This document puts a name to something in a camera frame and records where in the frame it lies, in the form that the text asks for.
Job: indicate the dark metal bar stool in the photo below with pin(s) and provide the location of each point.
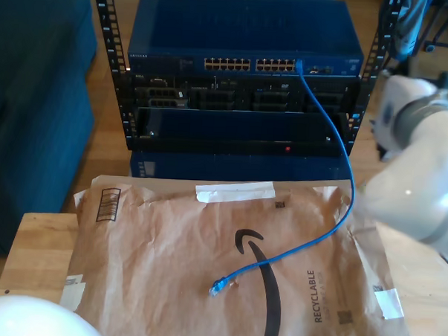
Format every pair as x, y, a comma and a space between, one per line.
437, 54

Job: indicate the office chair base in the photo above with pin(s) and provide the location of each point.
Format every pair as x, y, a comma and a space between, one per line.
431, 47

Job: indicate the blue grey jacket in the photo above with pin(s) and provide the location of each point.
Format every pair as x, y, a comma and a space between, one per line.
410, 31

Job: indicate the black rack server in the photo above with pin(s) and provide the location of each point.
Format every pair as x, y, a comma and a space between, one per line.
246, 85

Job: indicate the dark blue base box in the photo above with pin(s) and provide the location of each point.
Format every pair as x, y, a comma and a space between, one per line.
246, 169

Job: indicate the black rack drawer unit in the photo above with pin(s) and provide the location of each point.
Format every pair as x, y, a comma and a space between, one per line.
229, 125

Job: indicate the brown paper mailer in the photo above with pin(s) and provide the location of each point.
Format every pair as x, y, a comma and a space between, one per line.
166, 303

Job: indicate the blue sofa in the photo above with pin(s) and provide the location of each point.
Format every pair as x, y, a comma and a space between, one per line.
36, 130

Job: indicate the blue network switch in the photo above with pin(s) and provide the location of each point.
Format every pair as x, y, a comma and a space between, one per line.
245, 27

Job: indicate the black rack frame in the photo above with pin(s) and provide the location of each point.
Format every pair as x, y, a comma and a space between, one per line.
105, 21

